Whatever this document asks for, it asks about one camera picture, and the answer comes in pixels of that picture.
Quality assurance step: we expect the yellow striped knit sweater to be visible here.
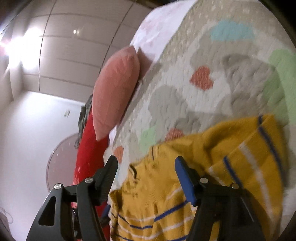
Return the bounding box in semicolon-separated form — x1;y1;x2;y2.
109;114;287;240

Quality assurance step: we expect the white bed sheet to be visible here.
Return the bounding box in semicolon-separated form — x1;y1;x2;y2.
109;1;205;148

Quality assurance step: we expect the pink arched headboard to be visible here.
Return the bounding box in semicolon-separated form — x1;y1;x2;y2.
46;133;78;192

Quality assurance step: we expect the beige built-in wardrobe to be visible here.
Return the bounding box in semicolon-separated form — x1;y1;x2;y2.
1;1;151;105

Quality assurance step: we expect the pink pillow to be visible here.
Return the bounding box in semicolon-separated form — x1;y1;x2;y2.
92;46;140;141

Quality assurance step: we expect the red embroidered quilt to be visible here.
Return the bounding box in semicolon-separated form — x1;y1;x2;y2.
72;108;110;241

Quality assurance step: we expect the heart patterned bed quilt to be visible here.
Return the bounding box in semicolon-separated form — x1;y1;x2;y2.
104;0;296;237

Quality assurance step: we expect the grey knitted blanket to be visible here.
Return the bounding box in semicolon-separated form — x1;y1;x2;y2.
74;95;93;149

